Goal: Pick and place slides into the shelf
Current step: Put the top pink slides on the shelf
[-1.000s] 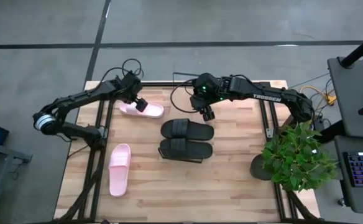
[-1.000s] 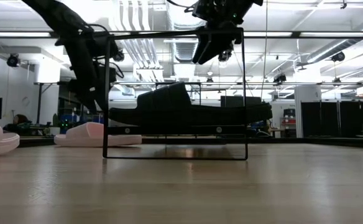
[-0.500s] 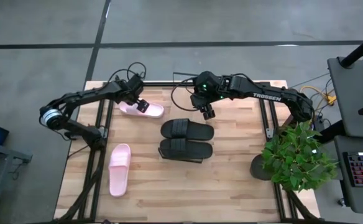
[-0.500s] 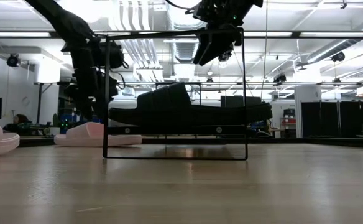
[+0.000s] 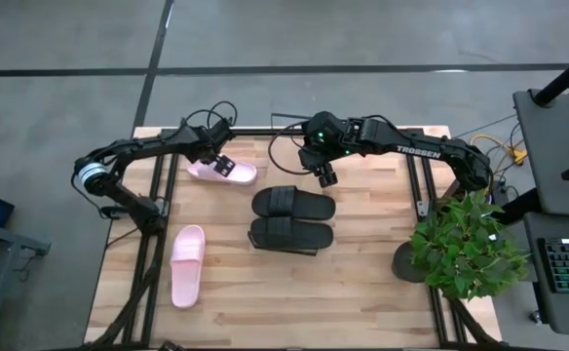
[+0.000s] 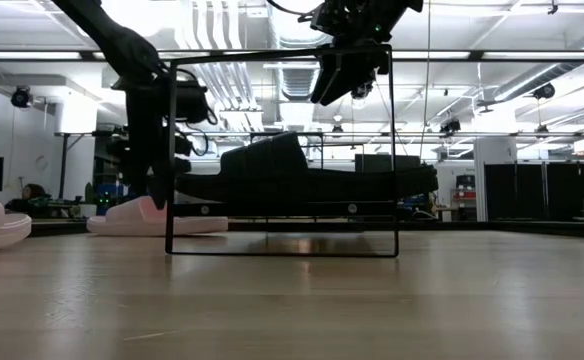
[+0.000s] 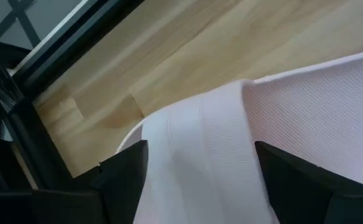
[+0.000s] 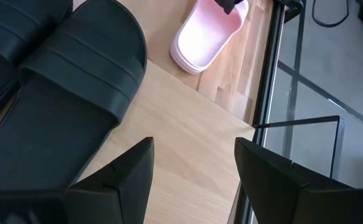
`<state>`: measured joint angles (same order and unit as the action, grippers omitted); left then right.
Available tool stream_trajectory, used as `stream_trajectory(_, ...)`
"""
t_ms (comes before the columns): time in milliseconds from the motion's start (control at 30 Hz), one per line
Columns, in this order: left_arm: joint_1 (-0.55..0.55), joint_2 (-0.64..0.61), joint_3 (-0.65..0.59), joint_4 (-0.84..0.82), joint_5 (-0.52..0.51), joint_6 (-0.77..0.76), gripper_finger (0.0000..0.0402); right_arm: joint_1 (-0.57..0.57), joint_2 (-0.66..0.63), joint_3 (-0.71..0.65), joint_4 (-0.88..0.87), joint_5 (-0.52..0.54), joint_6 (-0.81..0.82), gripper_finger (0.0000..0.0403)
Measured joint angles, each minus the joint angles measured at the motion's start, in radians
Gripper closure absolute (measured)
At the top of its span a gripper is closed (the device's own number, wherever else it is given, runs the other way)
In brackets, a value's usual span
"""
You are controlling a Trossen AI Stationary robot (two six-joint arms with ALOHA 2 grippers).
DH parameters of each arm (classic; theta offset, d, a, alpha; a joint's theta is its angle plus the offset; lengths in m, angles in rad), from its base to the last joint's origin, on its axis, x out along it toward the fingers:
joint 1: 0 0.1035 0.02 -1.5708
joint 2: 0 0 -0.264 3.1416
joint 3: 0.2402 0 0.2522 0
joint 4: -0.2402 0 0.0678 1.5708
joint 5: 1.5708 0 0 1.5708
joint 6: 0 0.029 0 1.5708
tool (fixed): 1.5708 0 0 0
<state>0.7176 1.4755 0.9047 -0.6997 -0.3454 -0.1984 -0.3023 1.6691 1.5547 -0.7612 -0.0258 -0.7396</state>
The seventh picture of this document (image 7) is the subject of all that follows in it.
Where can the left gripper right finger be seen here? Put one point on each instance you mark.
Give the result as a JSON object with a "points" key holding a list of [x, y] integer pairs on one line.
{"points": [[309, 193]]}

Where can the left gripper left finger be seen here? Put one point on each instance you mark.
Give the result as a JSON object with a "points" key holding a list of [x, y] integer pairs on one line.
{"points": [[122, 180]]}

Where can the pink rubber slide sandal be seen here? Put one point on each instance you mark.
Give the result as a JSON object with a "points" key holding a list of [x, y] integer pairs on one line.
{"points": [[218, 140]]}

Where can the black aluminium table frame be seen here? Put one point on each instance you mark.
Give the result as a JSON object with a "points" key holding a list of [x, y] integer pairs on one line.
{"points": [[60, 53]]}

